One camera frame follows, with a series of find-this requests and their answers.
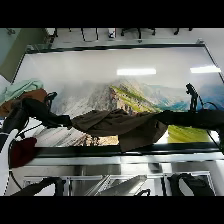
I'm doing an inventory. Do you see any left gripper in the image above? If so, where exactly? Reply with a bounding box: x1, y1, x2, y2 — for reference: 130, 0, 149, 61
49, 113, 73, 130

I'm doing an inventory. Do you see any orange garment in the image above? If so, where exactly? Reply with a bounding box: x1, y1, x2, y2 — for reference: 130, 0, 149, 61
0, 88, 50, 118

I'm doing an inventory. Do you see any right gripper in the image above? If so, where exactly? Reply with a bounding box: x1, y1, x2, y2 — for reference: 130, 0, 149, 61
155, 110, 176, 127

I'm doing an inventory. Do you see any brown garment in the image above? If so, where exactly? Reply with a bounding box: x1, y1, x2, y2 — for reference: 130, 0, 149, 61
70, 108, 169, 153

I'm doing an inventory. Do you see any silver frame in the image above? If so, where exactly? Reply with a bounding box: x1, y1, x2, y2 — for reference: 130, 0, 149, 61
19, 153, 224, 197

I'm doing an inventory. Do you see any mint green garment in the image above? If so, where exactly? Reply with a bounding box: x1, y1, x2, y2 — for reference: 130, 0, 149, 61
0, 78, 45, 106

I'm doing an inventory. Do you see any black cable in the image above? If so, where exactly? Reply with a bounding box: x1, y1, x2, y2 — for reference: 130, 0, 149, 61
9, 167, 25, 192
199, 101, 222, 112

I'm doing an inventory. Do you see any dark red garment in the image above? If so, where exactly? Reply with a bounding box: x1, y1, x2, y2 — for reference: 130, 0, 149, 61
8, 136, 39, 170

